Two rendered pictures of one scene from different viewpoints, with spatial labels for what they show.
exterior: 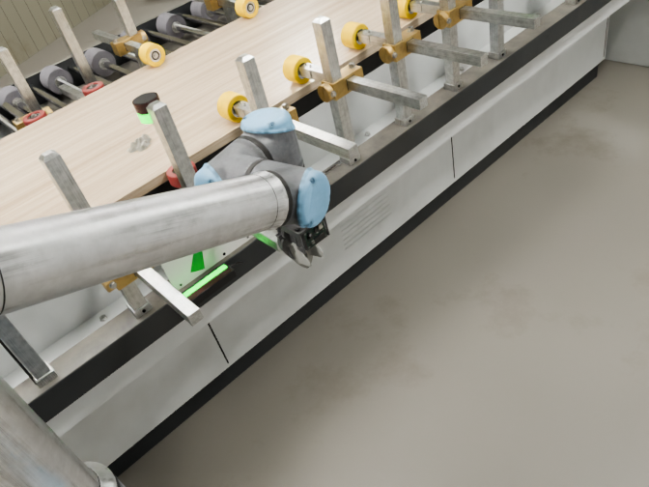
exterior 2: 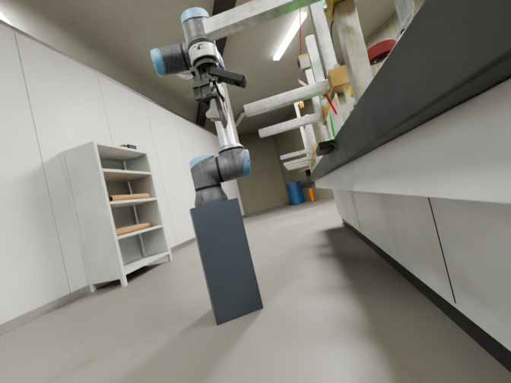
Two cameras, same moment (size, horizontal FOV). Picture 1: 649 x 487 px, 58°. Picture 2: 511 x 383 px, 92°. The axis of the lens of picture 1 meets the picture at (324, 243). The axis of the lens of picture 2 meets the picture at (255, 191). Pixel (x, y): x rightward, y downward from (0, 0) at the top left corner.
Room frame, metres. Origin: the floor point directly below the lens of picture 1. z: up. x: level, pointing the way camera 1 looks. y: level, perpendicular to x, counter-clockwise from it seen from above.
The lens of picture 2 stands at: (1.53, -0.48, 0.58)
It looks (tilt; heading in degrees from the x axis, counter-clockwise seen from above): 1 degrees up; 134
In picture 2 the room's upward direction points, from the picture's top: 13 degrees counter-clockwise
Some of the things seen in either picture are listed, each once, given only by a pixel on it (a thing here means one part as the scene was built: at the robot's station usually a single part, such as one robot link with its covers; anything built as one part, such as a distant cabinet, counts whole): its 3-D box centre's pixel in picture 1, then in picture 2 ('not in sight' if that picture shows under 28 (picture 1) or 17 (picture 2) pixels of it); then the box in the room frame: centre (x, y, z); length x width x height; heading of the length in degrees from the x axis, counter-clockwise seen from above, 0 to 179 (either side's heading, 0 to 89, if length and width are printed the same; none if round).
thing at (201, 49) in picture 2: not in sight; (204, 58); (0.96, 0.04, 1.05); 0.10 x 0.09 x 0.05; 123
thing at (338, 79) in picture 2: not in sight; (338, 85); (1.26, 0.26, 0.84); 0.13 x 0.06 x 0.05; 123
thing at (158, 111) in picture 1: (192, 189); (330, 68); (1.24, 0.28, 0.91); 0.03 x 0.03 x 0.48; 33
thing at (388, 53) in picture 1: (400, 45); not in sight; (1.66, -0.37, 0.94); 0.13 x 0.06 x 0.05; 123
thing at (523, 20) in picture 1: (465, 12); not in sight; (1.78, -0.62, 0.95); 0.50 x 0.04 x 0.04; 33
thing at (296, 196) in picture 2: not in sight; (295, 192); (-3.78, 7.16, 0.42); 0.54 x 0.54 x 0.83
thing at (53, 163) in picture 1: (100, 242); (322, 93); (1.11, 0.49, 0.93); 0.03 x 0.03 x 0.48; 33
